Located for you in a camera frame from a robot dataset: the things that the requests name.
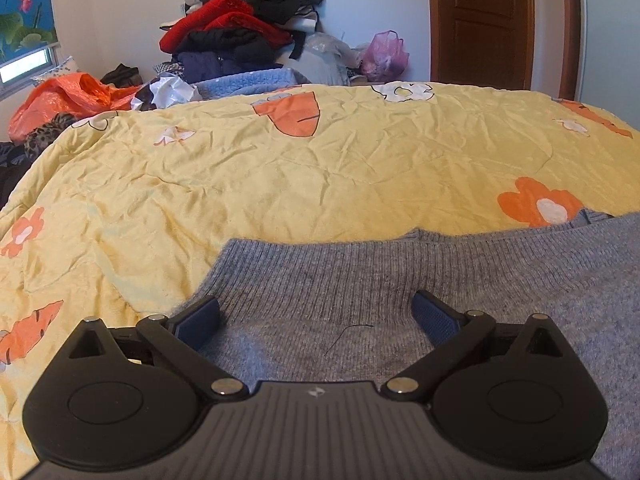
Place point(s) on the red sweater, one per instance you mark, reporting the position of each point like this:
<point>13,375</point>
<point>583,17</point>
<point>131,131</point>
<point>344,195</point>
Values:
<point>220,15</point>

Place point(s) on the leopard print cloth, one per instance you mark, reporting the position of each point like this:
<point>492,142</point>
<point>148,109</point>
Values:
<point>47,135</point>

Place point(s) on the floral pillow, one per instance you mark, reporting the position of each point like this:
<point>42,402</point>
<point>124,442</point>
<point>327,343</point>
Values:
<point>57,71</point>

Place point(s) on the clear plastic bag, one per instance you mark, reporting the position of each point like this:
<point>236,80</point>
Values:
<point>325,57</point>

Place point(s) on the window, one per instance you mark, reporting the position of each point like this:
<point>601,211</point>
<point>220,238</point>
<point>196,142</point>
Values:
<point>25,67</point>

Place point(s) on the white crumpled cloth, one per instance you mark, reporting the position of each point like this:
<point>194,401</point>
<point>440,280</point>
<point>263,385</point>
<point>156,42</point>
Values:
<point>170,91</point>

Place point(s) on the white wardrobe door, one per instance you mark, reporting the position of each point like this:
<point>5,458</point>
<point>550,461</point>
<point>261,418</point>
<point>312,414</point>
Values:
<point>610,35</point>

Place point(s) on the lotus flower blind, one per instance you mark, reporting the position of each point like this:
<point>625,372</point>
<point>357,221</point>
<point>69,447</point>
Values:
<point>22,5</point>

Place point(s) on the grey sweater with navy sleeves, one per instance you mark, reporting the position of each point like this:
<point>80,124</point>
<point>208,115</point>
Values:
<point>350,280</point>

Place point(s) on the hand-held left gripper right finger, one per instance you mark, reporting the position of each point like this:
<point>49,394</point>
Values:
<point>435,322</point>

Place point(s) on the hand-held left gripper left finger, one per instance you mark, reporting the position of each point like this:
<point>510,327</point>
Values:
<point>200,317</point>

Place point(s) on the dark navy jacket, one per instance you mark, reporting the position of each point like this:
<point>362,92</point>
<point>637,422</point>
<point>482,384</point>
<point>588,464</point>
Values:
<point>220,55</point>

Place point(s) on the brown wooden door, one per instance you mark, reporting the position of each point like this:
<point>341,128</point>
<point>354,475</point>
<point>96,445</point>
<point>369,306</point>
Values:
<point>480,20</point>

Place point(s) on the orange plastic bag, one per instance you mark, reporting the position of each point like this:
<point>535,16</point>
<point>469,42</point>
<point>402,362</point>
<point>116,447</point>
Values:
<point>65,97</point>

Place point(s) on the yellow printed blanket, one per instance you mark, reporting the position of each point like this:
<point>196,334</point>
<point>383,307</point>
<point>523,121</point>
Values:
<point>300,170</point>

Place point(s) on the pink plastic bag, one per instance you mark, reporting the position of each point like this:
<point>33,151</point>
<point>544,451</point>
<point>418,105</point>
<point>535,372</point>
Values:
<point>385,57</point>

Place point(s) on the dark clothes pile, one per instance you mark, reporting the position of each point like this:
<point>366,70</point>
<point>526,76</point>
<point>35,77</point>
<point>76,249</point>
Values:
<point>12,170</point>

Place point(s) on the small black cloth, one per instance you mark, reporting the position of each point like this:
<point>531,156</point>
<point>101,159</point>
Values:
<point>122,75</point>

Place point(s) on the light blue knit cloth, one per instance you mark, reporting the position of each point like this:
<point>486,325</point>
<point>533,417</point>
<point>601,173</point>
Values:
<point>250,82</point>

